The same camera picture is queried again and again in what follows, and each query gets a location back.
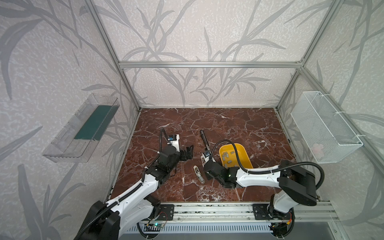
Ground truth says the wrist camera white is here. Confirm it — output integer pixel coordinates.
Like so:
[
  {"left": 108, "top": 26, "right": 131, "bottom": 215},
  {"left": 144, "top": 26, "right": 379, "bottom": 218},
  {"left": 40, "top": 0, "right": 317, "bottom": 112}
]
[
  {"left": 168, "top": 135, "right": 180, "bottom": 152},
  {"left": 202, "top": 151, "right": 211, "bottom": 162}
]

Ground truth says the left circuit board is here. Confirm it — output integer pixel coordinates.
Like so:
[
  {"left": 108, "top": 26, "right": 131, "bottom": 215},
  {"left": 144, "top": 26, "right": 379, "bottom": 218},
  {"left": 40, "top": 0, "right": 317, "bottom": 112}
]
[{"left": 145, "top": 222, "right": 166, "bottom": 232}]

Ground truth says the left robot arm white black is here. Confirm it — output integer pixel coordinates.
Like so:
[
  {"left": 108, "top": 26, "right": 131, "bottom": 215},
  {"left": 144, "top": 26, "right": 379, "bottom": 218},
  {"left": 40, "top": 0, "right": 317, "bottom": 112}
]
[{"left": 75, "top": 135, "right": 194, "bottom": 240}]

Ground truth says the yellow plastic tray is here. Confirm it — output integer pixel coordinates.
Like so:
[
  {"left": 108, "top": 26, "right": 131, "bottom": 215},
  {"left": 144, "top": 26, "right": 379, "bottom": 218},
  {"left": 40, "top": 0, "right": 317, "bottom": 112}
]
[{"left": 219, "top": 143, "right": 253, "bottom": 169}]

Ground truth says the white wire mesh basket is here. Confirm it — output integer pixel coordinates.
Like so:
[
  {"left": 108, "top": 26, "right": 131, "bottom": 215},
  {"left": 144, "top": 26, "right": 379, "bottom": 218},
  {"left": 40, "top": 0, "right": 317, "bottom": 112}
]
[{"left": 291, "top": 91, "right": 364, "bottom": 164}]

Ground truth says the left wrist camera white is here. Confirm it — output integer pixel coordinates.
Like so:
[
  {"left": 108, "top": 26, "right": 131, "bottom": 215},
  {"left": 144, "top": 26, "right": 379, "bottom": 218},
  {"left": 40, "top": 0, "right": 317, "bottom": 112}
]
[{"left": 168, "top": 135, "right": 180, "bottom": 152}]

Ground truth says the clear acrylic wall shelf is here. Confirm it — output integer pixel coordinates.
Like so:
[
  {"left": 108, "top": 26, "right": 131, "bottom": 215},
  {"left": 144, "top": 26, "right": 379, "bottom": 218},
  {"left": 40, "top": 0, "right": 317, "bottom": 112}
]
[{"left": 42, "top": 94, "right": 120, "bottom": 163}]

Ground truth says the pink object in basket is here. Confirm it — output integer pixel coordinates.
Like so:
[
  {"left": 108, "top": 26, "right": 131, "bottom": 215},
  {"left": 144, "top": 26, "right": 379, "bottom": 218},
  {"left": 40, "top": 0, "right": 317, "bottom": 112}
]
[{"left": 311, "top": 143, "right": 325, "bottom": 159}]

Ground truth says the right circuit board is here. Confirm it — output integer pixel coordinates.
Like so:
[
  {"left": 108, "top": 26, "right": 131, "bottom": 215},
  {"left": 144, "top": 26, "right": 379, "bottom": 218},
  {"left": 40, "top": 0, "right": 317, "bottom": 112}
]
[{"left": 270, "top": 223, "right": 292, "bottom": 239}]

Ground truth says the pink mini stapler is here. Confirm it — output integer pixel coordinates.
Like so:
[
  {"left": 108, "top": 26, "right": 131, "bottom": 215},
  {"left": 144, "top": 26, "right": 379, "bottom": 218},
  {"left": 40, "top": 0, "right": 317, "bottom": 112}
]
[{"left": 201, "top": 156, "right": 208, "bottom": 166}]

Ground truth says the circuit board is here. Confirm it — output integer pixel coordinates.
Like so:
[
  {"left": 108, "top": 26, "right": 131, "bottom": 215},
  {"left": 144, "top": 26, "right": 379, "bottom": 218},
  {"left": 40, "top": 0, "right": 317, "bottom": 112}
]
[
  {"left": 145, "top": 222, "right": 166, "bottom": 232},
  {"left": 270, "top": 223, "right": 292, "bottom": 239}
]

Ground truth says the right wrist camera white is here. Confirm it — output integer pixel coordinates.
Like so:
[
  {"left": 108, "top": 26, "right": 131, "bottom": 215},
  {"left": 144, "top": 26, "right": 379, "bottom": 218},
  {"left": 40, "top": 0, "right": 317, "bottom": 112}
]
[{"left": 202, "top": 151, "right": 211, "bottom": 162}]

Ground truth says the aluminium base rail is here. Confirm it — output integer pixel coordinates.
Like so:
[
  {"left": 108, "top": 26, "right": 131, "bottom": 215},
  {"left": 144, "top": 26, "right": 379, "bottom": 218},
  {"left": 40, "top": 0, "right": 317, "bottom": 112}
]
[{"left": 119, "top": 202, "right": 340, "bottom": 224}]

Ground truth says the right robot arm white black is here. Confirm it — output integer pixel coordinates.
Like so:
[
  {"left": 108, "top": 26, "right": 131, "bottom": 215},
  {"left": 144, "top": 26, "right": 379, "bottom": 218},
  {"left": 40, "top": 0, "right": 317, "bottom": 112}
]
[{"left": 202, "top": 148, "right": 325, "bottom": 220}]

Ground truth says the black stapler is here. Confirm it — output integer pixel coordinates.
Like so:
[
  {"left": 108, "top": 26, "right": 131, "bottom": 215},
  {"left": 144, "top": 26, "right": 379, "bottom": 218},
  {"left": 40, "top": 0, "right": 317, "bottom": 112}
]
[{"left": 200, "top": 130, "right": 211, "bottom": 151}]

